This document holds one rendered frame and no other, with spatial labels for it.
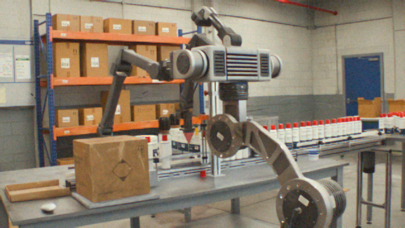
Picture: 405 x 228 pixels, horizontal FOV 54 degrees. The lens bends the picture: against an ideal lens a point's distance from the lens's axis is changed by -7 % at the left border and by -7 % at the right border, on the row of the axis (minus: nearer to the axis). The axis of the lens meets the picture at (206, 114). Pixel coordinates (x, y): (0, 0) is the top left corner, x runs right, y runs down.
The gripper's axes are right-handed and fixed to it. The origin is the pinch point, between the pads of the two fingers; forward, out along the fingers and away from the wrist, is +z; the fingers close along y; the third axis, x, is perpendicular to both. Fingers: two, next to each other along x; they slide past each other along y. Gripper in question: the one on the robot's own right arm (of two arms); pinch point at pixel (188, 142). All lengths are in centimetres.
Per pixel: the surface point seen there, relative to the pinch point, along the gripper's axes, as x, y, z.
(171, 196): 52, 42, 17
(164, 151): 8.6, 21.6, 2.5
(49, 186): -6, 89, 18
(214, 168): 23.7, -3.7, 13.3
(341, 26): -442, -708, -168
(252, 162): 12.8, -41.2, 16.4
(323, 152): 14, -113, 19
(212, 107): 22.2, -3.8, -22.5
